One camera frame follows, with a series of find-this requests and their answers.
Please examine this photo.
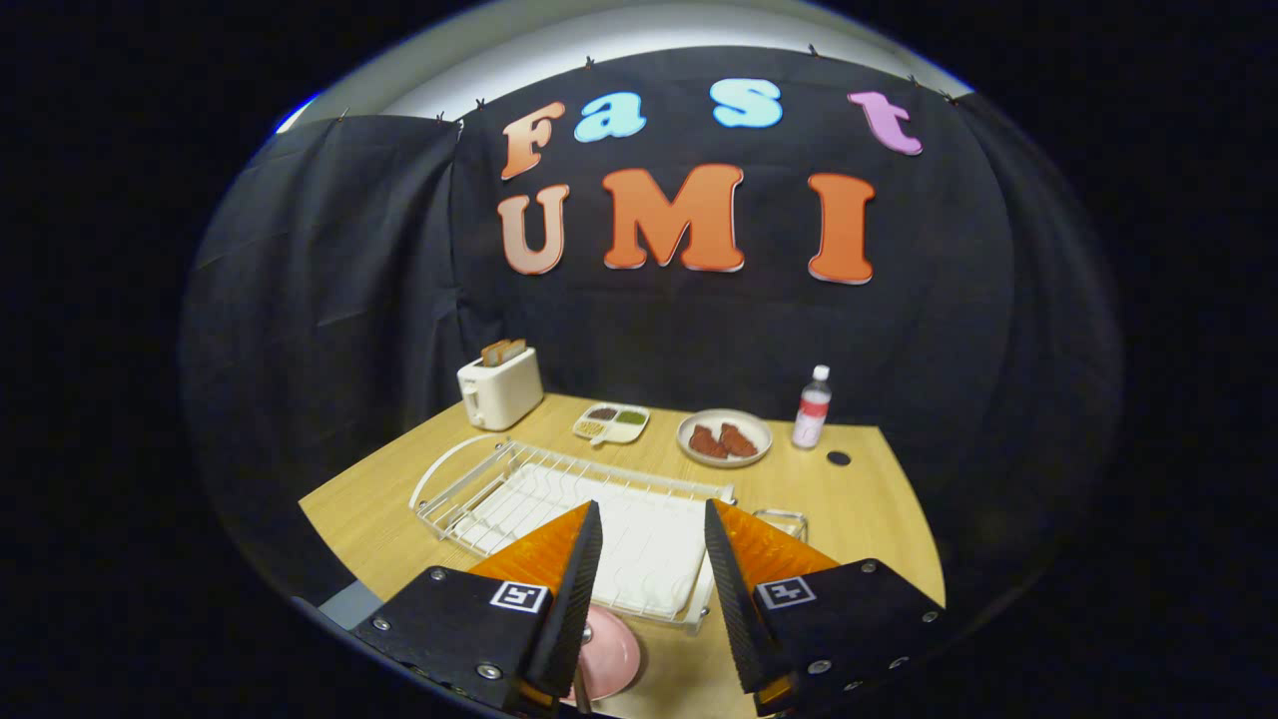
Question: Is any white wire dish rack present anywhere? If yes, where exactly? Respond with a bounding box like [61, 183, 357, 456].
[409, 432, 738, 636]

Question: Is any white divided bean dish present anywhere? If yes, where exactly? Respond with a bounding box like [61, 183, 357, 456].
[572, 402, 651, 447]

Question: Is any white toaster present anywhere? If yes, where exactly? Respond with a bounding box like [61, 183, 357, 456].
[456, 347, 546, 432]

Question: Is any white drip tray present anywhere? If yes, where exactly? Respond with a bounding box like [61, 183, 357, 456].
[454, 464, 720, 622]

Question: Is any metal wire basket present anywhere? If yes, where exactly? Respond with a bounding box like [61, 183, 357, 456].
[751, 508, 811, 546]

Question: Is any beige round plate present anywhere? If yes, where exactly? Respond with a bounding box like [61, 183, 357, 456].
[676, 408, 775, 469]

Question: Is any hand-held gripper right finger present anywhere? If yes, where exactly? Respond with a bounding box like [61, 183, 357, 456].
[704, 497, 948, 715]

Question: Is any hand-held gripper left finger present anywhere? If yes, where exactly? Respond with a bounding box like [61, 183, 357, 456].
[351, 499, 605, 715]

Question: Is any ceiling light strip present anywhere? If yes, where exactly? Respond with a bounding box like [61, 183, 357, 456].
[274, 94, 322, 137]

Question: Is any clear plastic bottle red label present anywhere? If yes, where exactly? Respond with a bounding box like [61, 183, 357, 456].
[792, 364, 834, 450]

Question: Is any pink plate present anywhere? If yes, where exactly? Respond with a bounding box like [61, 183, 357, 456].
[564, 602, 644, 706]

